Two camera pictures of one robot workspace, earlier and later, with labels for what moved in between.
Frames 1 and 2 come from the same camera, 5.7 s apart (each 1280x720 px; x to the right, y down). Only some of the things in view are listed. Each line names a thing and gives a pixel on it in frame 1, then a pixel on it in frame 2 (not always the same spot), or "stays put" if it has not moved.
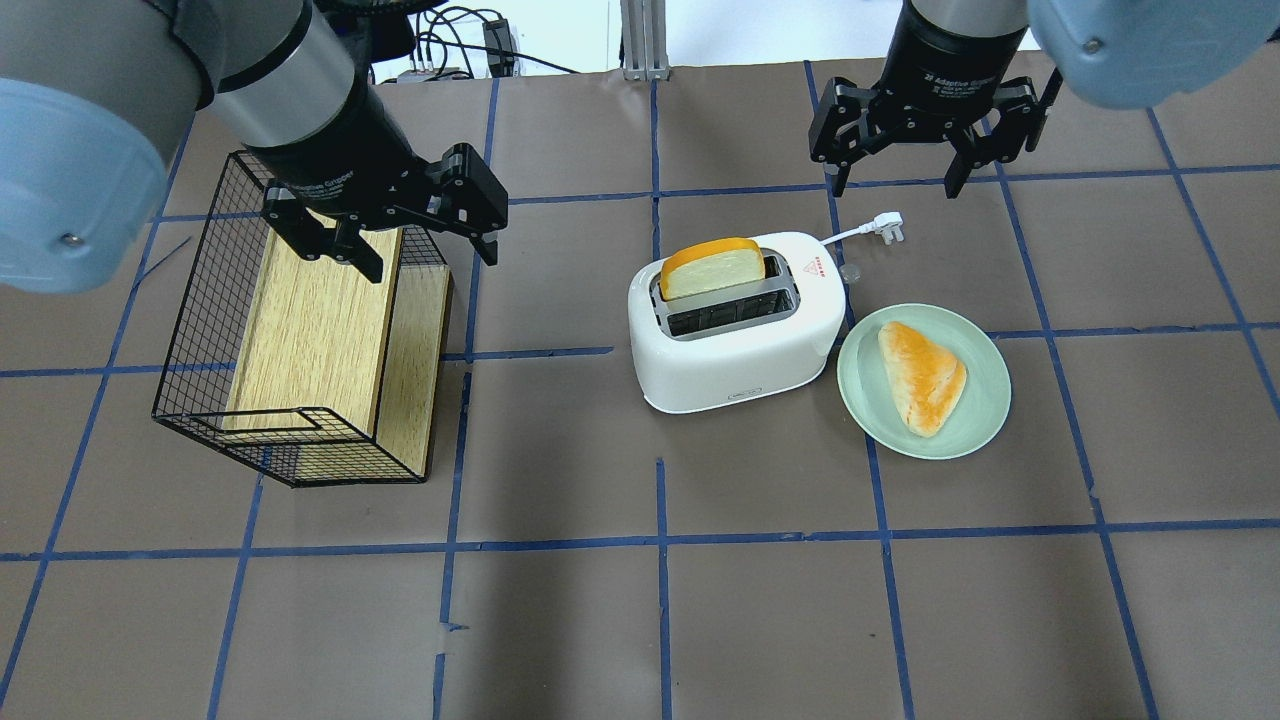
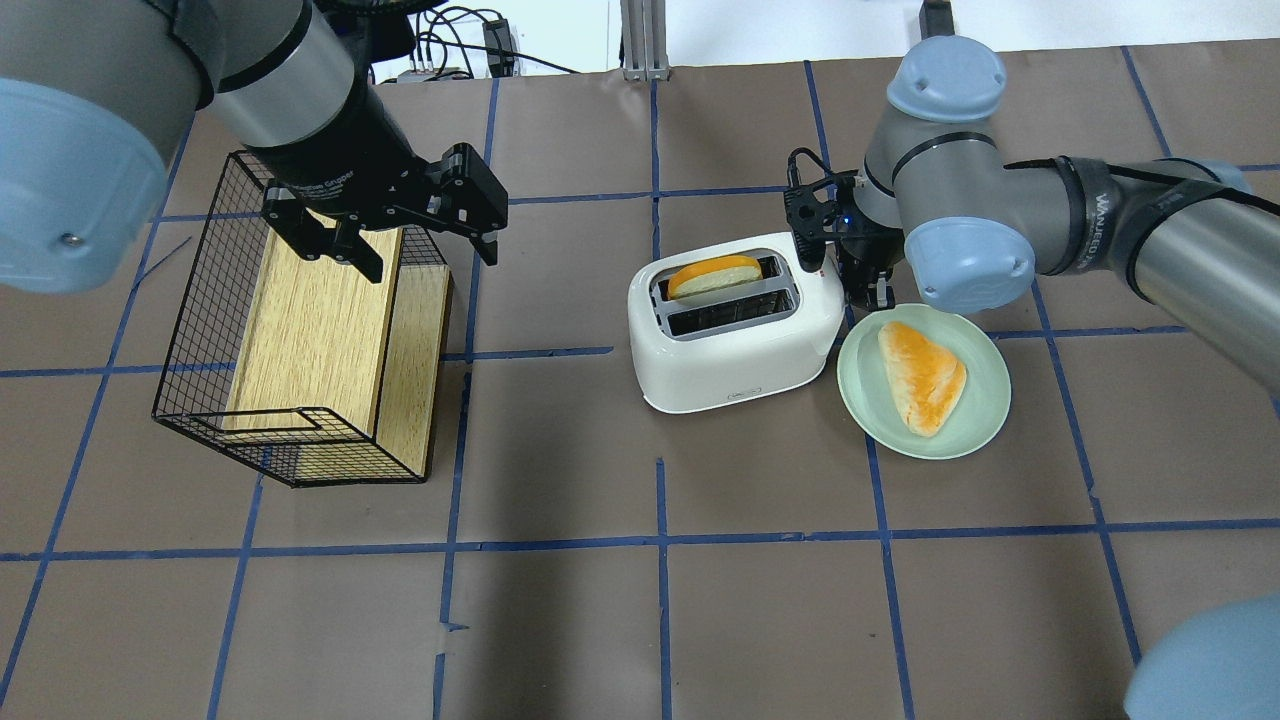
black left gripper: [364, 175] stays put
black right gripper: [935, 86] → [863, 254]
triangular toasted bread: [928, 380] stays put
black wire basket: [303, 368] stays put
